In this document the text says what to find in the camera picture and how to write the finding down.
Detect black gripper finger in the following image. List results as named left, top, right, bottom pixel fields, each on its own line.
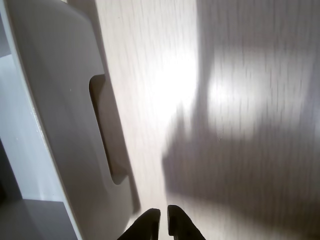
left=166, top=204, right=206, bottom=240
left=116, top=207, right=161, bottom=240

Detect white plastic drawer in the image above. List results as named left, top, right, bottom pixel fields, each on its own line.
left=0, top=0, right=142, bottom=240

